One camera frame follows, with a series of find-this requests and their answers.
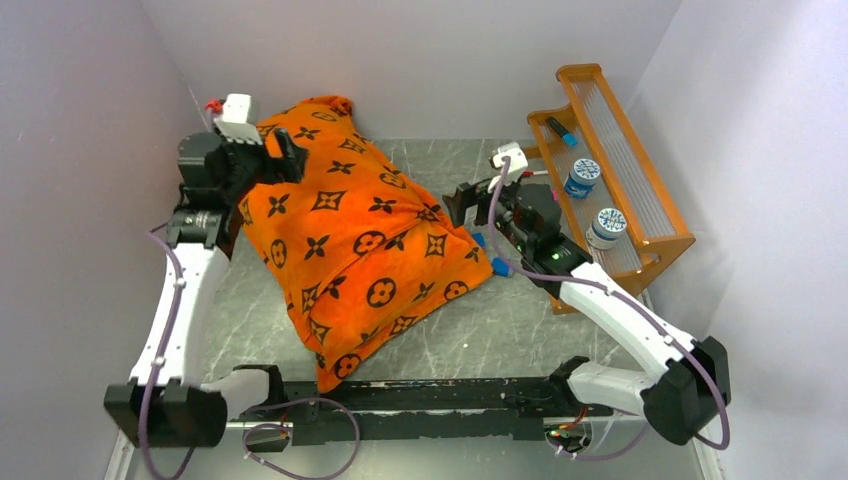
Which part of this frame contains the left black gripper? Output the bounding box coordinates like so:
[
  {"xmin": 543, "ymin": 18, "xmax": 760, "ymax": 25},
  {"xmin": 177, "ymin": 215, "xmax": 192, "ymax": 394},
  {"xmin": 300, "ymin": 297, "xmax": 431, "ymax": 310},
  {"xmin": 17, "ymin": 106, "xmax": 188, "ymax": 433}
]
[{"xmin": 210, "ymin": 123, "xmax": 308, "ymax": 204}]

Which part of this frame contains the blue white round jar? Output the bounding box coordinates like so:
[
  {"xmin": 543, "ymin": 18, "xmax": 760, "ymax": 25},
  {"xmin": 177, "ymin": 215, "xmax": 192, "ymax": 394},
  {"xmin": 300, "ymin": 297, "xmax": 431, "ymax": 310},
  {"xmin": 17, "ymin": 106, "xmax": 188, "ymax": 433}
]
[{"xmin": 564, "ymin": 158, "xmax": 602, "ymax": 199}]

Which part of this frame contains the blue block front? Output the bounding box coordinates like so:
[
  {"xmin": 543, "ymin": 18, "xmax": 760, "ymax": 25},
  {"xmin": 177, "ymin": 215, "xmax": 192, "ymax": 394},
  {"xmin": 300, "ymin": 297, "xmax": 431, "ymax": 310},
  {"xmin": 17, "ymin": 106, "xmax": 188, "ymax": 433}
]
[{"xmin": 491, "ymin": 257, "xmax": 514, "ymax": 278}]

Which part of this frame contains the blue block near pillow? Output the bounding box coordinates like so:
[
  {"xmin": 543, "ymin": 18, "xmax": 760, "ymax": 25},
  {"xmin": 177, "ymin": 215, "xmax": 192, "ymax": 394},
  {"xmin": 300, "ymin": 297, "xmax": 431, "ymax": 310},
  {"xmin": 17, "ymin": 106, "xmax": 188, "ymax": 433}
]
[{"xmin": 471, "ymin": 232, "xmax": 486, "ymax": 248}]

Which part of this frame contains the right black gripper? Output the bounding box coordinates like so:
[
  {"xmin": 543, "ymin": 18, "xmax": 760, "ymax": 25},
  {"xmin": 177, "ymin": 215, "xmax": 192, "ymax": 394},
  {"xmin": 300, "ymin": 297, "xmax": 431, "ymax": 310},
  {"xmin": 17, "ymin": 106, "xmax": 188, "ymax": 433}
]
[{"xmin": 443, "ymin": 170, "xmax": 533, "ymax": 255}]

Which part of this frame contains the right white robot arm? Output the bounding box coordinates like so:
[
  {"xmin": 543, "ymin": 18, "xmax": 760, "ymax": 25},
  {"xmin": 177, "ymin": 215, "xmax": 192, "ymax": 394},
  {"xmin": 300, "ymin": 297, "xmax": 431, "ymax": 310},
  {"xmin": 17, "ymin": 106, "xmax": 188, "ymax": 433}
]
[{"xmin": 443, "ymin": 182, "xmax": 731, "ymax": 450}]

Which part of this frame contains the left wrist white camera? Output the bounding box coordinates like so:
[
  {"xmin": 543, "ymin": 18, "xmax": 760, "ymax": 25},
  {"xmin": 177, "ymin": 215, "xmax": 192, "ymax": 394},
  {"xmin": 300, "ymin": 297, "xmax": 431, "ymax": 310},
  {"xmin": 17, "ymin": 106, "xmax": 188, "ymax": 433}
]
[{"xmin": 214, "ymin": 93, "xmax": 263, "ymax": 145}]

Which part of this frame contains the orange patterned pillowcase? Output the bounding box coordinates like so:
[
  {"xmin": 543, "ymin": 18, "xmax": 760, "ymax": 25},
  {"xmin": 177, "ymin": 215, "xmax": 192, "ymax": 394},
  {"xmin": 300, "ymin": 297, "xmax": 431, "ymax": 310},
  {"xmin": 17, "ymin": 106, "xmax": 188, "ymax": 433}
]
[{"xmin": 239, "ymin": 96, "xmax": 492, "ymax": 393}]

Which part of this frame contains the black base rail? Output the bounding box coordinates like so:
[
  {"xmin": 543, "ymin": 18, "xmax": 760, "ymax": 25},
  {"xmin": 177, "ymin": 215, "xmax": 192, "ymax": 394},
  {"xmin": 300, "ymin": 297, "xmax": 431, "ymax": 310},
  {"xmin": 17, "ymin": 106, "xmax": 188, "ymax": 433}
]
[{"xmin": 258, "ymin": 377, "xmax": 611, "ymax": 446}]

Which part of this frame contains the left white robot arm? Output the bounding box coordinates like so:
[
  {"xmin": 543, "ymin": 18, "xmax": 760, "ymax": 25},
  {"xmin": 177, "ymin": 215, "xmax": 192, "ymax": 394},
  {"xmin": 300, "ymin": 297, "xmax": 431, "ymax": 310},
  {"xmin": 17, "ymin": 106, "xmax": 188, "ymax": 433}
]
[{"xmin": 103, "ymin": 128, "xmax": 308, "ymax": 448}]

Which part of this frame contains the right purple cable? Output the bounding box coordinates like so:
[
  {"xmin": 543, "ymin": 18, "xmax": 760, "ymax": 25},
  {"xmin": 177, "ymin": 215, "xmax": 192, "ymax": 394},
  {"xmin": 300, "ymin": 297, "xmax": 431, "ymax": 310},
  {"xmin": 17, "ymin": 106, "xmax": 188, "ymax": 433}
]
[{"xmin": 486, "ymin": 155, "xmax": 731, "ymax": 463}]

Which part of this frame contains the orange wooden rack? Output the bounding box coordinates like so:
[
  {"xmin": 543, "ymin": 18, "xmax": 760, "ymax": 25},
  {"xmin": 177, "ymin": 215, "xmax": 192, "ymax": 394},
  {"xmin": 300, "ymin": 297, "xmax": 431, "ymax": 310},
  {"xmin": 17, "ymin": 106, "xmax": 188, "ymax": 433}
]
[{"xmin": 525, "ymin": 64, "xmax": 695, "ymax": 297}]

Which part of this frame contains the black marker blue cap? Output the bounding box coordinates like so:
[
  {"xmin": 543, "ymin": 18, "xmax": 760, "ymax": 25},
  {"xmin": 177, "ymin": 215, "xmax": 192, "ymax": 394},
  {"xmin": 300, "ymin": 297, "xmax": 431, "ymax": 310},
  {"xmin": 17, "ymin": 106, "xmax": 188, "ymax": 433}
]
[{"xmin": 545, "ymin": 116, "xmax": 579, "ymax": 148}]

